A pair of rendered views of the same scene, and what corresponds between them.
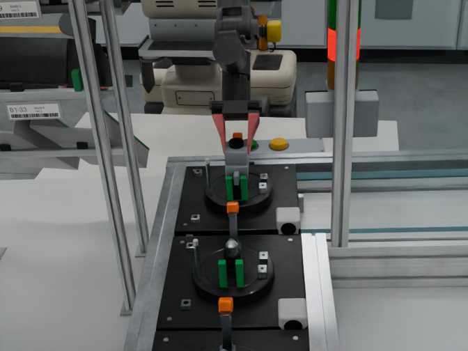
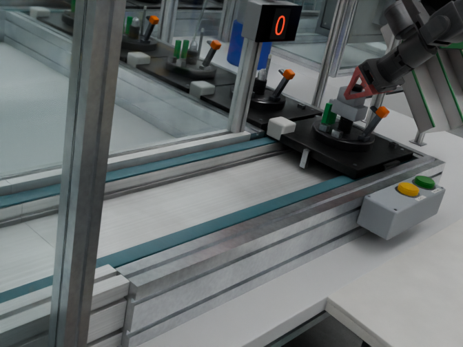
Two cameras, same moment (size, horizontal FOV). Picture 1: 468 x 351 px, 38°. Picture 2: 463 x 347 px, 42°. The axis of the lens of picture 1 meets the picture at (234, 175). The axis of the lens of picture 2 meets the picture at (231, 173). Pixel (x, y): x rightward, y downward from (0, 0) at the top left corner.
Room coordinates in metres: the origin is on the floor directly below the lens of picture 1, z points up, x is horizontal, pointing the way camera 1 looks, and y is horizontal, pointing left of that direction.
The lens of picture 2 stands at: (1.69, -1.20, 1.40)
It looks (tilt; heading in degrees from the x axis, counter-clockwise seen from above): 24 degrees down; 124
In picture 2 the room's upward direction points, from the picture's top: 12 degrees clockwise
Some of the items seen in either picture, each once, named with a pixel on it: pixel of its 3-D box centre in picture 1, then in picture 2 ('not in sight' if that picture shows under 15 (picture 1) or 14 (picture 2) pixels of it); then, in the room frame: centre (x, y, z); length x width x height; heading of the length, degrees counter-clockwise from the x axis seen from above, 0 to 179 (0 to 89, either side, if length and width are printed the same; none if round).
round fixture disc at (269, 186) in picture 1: (238, 190); (342, 135); (1.14, -0.01, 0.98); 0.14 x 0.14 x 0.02
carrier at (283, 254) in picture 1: (232, 258); (260, 84); (0.89, 0.01, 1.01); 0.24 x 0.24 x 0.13; 86
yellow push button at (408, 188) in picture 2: (278, 145); (407, 191); (1.35, -0.11, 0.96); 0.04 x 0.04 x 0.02
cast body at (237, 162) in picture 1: (236, 159); (348, 98); (1.13, -0.01, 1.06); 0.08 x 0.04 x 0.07; 175
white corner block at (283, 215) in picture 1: (287, 221); (280, 129); (1.04, -0.10, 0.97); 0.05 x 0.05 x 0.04; 86
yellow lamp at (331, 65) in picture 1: (342, 71); not in sight; (1.01, -0.19, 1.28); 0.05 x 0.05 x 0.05
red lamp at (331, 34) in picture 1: (343, 42); not in sight; (1.01, -0.19, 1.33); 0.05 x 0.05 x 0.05
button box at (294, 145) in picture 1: (278, 157); (402, 205); (1.35, -0.11, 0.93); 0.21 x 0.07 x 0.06; 86
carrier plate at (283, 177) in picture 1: (239, 198); (340, 142); (1.14, -0.01, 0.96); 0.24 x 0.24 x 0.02; 86
